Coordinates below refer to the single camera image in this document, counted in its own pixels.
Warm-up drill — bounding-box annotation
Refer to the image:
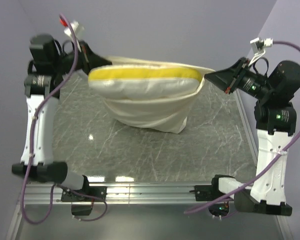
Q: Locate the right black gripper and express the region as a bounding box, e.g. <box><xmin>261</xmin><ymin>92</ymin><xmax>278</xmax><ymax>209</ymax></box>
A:
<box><xmin>205</xmin><ymin>56</ymin><xmax>274</xmax><ymax>100</ymax></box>

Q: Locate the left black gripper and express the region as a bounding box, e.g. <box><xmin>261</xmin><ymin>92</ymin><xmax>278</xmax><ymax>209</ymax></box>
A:
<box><xmin>54</xmin><ymin>40</ymin><xmax>114</xmax><ymax>77</ymax></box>

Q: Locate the cream quilted pillow yellow edge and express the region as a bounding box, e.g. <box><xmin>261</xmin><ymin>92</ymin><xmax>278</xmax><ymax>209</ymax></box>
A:
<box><xmin>88</xmin><ymin>65</ymin><xmax>203</xmax><ymax>100</ymax></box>

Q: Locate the cream satin pillowcase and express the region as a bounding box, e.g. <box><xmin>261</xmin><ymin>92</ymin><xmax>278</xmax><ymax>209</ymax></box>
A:
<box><xmin>97</xmin><ymin>56</ymin><xmax>213</xmax><ymax>134</ymax></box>

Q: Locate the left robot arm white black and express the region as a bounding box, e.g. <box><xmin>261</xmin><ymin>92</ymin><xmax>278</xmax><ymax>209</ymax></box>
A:
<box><xmin>11</xmin><ymin>34</ymin><xmax>112</xmax><ymax>201</ymax></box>

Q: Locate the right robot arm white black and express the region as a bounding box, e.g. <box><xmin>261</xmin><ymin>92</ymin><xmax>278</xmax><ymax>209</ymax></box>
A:
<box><xmin>204</xmin><ymin>57</ymin><xmax>300</xmax><ymax>216</ymax></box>

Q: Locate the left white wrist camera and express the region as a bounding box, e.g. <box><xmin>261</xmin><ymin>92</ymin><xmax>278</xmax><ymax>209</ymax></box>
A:
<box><xmin>60</xmin><ymin>19</ymin><xmax>85</xmax><ymax>40</ymax></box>

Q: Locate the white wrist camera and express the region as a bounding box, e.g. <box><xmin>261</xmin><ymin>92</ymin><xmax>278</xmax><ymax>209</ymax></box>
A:
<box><xmin>60</xmin><ymin>19</ymin><xmax>85</xmax><ymax>40</ymax></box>
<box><xmin>248</xmin><ymin>37</ymin><xmax>273</xmax><ymax>67</ymax></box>

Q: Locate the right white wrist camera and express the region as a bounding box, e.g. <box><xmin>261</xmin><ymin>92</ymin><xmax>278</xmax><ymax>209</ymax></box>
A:
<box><xmin>248</xmin><ymin>37</ymin><xmax>273</xmax><ymax>67</ymax></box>

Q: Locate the aluminium right side rail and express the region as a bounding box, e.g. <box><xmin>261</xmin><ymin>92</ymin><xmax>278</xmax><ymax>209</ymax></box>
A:
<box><xmin>234</xmin><ymin>90</ymin><xmax>258</xmax><ymax>166</ymax></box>

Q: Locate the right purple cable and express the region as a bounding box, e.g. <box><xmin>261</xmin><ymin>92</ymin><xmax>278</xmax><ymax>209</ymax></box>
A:
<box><xmin>183</xmin><ymin>40</ymin><xmax>300</xmax><ymax>220</ymax></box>

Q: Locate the purple cable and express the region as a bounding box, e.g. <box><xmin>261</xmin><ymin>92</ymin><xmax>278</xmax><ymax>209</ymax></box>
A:
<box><xmin>183</xmin><ymin>40</ymin><xmax>300</xmax><ymax>220</ymax></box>
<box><xmin>19</xmin><ymin>13</ymin><xmax>108</xmax><ymax>225</ymax></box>

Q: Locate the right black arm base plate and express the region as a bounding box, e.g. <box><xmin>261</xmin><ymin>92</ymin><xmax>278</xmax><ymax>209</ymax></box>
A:
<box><xmin>191</xmin><ymin>184</ymin><xmax>225</xmax><ymax>202</ymax></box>

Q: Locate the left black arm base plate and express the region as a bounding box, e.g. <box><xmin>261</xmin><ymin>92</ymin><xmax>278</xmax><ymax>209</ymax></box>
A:
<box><xmin>61</xmin><ymin>186</ymin><xmax>107</xmax><ymax>203</ymax></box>

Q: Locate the aluminium front mounting rail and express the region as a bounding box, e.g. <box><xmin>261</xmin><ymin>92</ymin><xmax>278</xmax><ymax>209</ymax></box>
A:
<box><xmin>24</xmin><ymin>182</ymin><xmax>210</xmax><ymax>205</ymax></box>

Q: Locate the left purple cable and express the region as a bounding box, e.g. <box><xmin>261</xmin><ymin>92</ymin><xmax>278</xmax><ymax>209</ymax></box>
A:
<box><xmin>19</xmin><ymin>13</ymin><xmax>108</xmax><ymax>225</ymax></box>

